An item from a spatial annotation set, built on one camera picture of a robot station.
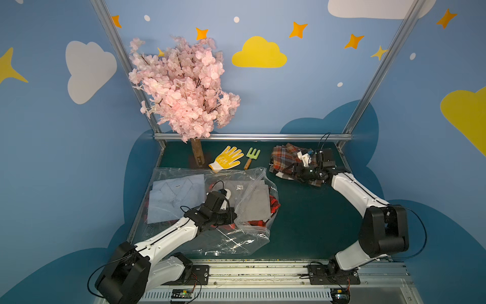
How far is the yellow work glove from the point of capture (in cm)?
112

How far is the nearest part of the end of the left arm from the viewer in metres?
0.62

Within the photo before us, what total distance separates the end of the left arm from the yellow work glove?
1.27 ft
